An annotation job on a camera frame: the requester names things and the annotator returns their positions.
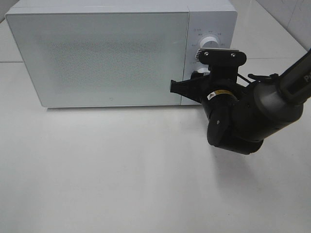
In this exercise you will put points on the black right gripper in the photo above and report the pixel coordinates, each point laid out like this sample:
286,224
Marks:
218,95

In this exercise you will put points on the white microwave knob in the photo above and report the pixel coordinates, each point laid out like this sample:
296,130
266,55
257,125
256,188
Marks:
210,41
203,71

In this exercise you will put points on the white microwave door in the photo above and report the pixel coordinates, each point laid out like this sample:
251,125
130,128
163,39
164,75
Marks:
88,60

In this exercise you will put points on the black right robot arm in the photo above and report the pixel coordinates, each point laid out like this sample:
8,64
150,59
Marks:
241,117

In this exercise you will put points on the white microwave oven body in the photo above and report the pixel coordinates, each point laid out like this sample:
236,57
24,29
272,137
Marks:
215,17

